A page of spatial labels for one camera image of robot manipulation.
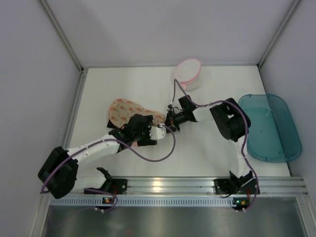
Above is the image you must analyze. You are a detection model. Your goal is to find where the aluminium frame post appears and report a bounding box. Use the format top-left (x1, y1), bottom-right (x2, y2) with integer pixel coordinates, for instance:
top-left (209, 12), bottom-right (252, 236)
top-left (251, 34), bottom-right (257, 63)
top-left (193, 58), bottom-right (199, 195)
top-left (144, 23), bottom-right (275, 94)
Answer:
top-left (37, 0), bottom-right (86, 72)
top-left (256, 0), bottom-right (304, 69)

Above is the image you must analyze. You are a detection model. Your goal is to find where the white mesh laundry bag pink trim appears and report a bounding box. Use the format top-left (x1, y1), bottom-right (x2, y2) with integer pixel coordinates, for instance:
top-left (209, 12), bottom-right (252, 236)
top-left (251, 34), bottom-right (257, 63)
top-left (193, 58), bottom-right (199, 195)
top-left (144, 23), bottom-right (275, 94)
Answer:
top-left (173, 58), bottom-right (202, 91)

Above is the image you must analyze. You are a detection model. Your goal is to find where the teal plastic basin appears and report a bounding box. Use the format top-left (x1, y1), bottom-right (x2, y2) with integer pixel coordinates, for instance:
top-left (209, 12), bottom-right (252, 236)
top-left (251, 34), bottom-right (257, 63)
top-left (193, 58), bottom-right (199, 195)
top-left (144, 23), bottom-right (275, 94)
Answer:
top-left (238, 94), bottom-right (302, 163)

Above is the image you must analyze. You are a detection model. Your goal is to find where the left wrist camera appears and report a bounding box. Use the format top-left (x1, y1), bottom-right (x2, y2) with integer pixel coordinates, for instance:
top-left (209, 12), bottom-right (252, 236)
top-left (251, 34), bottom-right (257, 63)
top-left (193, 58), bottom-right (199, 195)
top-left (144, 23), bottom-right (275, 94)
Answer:
top-left (149, 123), bottom-right (166, 140)

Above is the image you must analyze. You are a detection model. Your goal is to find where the aluminium front rail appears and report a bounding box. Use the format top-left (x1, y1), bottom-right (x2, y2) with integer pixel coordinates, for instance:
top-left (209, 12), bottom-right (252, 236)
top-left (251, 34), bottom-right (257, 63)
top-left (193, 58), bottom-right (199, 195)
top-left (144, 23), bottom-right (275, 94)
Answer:
top-left (39, 176), bottom-right (309, 197)

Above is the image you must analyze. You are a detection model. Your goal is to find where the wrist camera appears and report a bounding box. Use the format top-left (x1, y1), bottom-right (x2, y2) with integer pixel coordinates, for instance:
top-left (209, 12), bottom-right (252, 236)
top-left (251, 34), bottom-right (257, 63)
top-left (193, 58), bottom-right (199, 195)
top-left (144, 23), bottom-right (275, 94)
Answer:
top-left (167, 103), bottom-right (174, 111)
top-left (149, 123), bottom-right (166, 140)

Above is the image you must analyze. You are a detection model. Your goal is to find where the orange patterned bra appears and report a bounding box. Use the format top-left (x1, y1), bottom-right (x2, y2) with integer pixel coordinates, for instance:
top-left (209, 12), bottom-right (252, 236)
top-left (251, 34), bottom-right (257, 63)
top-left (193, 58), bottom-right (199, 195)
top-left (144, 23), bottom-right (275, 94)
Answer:
top-left (108, 98), bottom-right (165, 128)

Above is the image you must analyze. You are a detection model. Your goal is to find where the slotted white cable duct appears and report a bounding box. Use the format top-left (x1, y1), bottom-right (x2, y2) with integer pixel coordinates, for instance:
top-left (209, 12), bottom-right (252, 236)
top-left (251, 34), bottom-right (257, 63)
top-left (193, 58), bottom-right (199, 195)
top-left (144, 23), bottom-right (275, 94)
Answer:
top-left (50, 196), bottom-right (249, 207)

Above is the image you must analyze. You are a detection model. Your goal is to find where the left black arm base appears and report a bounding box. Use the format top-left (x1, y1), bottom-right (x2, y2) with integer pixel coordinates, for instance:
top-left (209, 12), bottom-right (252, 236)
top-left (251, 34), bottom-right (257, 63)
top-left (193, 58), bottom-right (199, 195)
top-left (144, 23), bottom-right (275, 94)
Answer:
top-left (84, 178), bottom-right (128, 195)

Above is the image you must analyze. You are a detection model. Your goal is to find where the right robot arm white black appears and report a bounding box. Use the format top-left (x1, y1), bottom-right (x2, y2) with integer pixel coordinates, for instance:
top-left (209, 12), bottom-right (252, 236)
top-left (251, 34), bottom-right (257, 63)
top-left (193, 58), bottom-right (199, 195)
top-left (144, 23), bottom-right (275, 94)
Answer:
top-left (165, 96), bottom-right (253, 187)

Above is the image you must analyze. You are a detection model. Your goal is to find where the black garment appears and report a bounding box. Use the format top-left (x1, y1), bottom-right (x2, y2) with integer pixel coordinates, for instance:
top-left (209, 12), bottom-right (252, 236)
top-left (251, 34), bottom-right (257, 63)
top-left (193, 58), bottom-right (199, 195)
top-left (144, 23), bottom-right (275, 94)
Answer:
top-left (107, 120), bottom-right (118, 129)

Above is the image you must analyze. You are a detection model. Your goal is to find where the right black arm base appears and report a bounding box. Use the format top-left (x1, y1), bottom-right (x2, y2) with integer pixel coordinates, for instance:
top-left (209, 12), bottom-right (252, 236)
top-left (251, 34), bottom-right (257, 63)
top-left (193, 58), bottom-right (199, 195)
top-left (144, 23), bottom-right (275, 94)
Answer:
top-left (214, 178), bottom-right (260, 197)

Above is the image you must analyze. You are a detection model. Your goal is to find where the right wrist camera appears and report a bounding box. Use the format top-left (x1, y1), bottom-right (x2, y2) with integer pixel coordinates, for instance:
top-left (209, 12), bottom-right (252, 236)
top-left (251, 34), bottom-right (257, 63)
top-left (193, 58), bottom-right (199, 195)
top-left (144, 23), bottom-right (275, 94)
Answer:
top-left (167, 103), bottom-right (174, 111)

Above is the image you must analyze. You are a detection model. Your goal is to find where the right aluminium frame post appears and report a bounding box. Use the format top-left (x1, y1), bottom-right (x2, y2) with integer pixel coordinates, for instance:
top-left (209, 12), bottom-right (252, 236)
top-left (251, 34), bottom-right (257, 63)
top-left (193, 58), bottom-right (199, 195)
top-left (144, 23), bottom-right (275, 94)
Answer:
top-left (256, 0), bottom-right (304, 69)

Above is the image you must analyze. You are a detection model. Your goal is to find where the left aluminium frame post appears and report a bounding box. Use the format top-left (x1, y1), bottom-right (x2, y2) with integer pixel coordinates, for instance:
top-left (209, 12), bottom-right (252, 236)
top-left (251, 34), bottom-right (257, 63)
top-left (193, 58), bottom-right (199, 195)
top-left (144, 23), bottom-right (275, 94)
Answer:
top-left (37, 0), bottom-right (86, 72)

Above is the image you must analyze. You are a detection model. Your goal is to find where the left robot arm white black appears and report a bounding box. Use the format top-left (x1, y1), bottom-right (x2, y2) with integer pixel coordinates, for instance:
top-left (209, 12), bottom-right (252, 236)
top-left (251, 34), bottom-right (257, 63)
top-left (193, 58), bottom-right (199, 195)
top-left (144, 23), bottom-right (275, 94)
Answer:
top-left (38, 114), bottom-right (166, 198)

